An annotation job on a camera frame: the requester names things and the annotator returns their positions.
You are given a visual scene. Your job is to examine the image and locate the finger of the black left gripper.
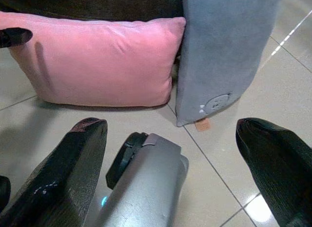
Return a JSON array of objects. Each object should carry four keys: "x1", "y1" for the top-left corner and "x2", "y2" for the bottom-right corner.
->
[{"x1": 0, "y1": 27, "x2": 34, "y2": 49}]

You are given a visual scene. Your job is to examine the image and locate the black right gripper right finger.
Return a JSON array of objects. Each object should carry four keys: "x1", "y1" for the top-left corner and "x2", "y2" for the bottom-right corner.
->
[{"x1": 235, "y1": 117, "x2": 312, "y2": 227}]

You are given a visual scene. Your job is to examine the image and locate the brown round velvet sofa chair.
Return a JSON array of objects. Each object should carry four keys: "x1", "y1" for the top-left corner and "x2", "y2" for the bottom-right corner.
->
[{"x1": 0, "y1": 0, "x2": 184, "y2": 22}]

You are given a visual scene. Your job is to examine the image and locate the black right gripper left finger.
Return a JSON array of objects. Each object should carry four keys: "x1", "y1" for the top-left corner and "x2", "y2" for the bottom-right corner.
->
[{"x1": 0, "y1": 117, "x2": 109, "y2": 227}]

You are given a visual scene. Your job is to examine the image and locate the pink pillow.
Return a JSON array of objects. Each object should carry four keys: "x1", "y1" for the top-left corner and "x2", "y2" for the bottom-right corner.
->
[{"x1": 0, "y1": 11, "x2": 187, "y2": 108}]

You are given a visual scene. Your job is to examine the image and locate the silver robot leg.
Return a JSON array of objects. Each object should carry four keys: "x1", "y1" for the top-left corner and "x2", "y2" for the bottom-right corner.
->
[{"x1": 94, "y1": 132, "x2": 190, "y2": 227}]

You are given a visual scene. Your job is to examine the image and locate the grey pillow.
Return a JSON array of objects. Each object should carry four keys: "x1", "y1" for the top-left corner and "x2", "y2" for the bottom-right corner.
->
[{"x1": 175, "y1": 0, "x2": 285, "y2": 133}]

